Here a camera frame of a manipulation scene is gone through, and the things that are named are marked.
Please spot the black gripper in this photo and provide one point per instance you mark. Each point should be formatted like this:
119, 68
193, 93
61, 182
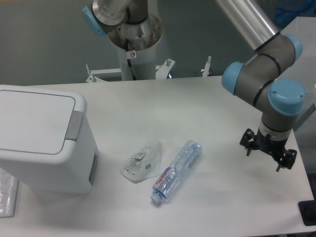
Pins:
285, 158

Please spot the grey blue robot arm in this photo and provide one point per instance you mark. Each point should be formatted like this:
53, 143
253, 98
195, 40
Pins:
257, 82

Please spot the white trash can body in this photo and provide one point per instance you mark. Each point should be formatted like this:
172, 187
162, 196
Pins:
71, 170

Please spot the white trash can lid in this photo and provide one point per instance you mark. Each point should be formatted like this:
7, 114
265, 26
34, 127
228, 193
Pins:
36, 122

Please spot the black device at table edge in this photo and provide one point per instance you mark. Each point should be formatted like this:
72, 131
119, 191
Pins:
308, 212

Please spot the clear plastic water bottle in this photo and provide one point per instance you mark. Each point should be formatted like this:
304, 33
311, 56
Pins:
173, 176

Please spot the crumpled white plastic wrapper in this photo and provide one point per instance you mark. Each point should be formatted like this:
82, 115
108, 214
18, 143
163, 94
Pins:
143, 164

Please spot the blue object in corner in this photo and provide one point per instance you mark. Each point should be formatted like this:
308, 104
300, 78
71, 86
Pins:
287, 10

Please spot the clear plastic document sleeve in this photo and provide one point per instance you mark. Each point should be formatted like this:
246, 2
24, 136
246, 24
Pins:
8, 194

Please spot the white metal mounting frame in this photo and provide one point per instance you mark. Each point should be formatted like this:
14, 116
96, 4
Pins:
131, 71

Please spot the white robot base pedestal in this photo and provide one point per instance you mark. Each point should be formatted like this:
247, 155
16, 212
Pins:
137, 42

